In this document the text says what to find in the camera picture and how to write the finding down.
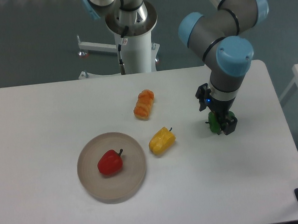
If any orange bread roll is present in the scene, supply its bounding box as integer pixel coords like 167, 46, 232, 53
133, 89, 154, 120

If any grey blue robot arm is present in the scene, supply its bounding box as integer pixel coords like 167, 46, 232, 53
81, 0, 269, 135

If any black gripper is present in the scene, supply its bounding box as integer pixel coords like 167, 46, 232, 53
207, 96, 238, 135

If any green bell pepper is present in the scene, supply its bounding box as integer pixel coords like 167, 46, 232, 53
206, 111, 235, 134

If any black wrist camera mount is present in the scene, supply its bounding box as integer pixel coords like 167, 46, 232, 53
195, 83, 212, 111

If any yellow bell pepper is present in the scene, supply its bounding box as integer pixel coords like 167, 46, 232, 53
149, 127, 176, 156

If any beige round plate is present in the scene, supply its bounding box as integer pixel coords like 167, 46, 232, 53
76, 132, 147, 204

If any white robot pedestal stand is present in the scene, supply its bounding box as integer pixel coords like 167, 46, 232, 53
73, 0, 162, 80

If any red bell pepper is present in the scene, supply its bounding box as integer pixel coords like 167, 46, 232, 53
97, 149, 123, 175

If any black cable on pedestal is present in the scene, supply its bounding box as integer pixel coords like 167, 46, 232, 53
116, 25, 132, 76

